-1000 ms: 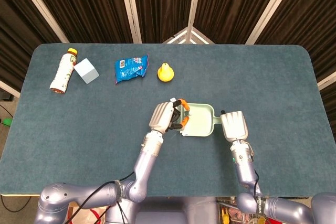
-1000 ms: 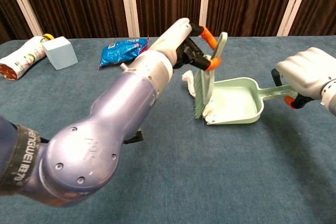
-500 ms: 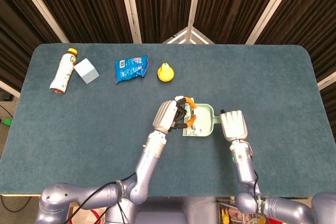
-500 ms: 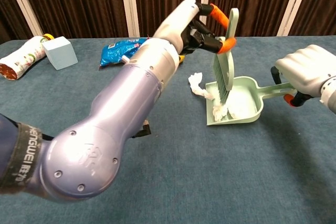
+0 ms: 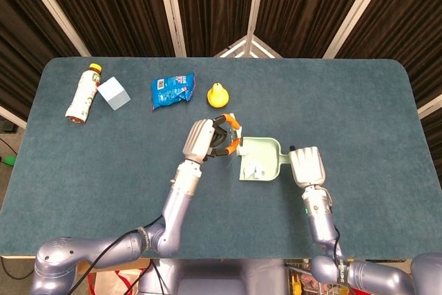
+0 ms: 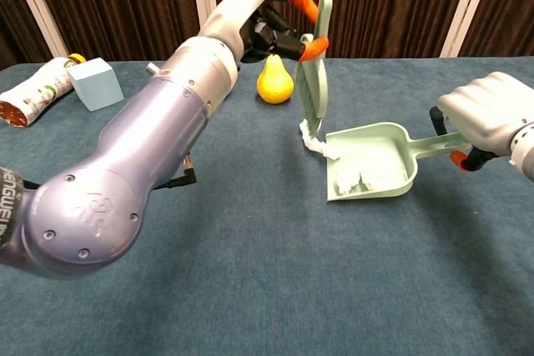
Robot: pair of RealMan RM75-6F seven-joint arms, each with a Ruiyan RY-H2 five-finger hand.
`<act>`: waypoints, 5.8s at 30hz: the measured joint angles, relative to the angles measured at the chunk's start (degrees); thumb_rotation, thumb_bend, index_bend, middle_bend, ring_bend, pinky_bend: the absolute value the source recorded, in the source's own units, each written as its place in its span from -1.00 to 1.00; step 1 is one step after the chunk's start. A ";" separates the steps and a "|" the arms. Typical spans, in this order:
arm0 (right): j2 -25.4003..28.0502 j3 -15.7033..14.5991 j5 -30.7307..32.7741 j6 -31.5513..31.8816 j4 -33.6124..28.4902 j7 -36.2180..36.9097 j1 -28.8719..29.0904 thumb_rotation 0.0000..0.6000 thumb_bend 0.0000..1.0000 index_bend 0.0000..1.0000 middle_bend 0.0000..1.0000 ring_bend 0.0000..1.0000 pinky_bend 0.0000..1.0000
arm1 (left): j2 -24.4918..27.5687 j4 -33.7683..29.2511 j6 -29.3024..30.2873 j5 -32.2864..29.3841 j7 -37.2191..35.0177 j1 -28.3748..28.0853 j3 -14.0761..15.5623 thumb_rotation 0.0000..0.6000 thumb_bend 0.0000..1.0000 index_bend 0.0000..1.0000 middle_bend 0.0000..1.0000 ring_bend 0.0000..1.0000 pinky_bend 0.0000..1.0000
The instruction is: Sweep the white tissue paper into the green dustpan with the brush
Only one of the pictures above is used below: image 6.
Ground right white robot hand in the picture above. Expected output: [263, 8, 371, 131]
[429, 71, 534, 173]

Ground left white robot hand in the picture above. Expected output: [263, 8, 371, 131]
[199, 0, 330, 64]

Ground mint green hand broom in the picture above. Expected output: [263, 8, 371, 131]
[294, 0, 334, 140]

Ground mint green dustpan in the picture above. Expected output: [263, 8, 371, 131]
[324, 121, 472, 202]

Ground white paper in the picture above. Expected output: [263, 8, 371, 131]
[298, 119, 379, 198]

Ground yellow toy pear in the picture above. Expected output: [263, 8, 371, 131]
[255, 54, 295, 105]

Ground brown folding screen white frames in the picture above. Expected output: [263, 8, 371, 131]
[0, 0, 534, 72]

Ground light blue cube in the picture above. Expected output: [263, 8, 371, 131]
[66, 58, 125, 113]

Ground white drink bottle yellow cap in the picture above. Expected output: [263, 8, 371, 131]
[0, 53, 88, 128]

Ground blue felt table mat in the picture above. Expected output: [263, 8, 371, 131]
[0, 55, 534, 356]

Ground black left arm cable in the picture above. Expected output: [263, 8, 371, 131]
[152, 155, 198, 190]

